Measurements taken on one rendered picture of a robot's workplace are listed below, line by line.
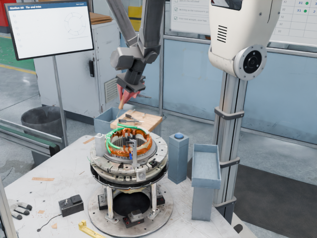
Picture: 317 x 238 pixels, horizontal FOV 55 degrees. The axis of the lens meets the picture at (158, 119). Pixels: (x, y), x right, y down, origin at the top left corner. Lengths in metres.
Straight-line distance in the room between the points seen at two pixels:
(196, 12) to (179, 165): 2.13
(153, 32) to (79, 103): 2.91
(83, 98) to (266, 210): 2.34
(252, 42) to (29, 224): 1.18
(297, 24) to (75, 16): 1.97
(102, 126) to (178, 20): 2.09
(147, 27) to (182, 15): 2.47
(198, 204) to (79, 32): 1.40
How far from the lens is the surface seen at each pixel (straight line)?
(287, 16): 3.14
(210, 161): 1.33
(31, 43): 2.10
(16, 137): 2.24
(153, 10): 0.91
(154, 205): 1.34
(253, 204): 2.73
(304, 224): 2.70
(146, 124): 1.51
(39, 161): 3.01
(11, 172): 3.25
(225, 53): 1.28
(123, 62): 1.02
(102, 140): 1.19
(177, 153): 1.47
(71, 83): 3.78
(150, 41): 0.98
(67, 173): 1.70
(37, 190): 1.64
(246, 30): 1.21
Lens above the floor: 1.77
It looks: 27 degrees down
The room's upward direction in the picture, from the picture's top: 1 degrees clockwise
